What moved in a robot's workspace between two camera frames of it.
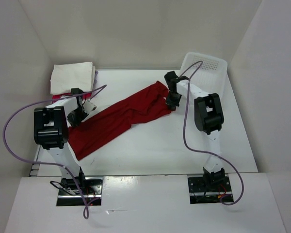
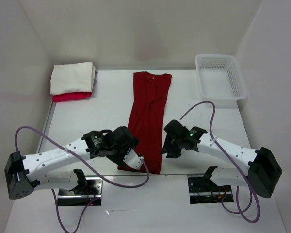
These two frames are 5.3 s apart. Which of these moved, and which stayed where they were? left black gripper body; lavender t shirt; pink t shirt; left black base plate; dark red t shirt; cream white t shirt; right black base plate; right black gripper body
Moved: right black gripper body; dark red t shirt; left black gripper body
Stayed: left black base plate; lavender t shirt; right black base plate; cream white t shirt; pink t shirt
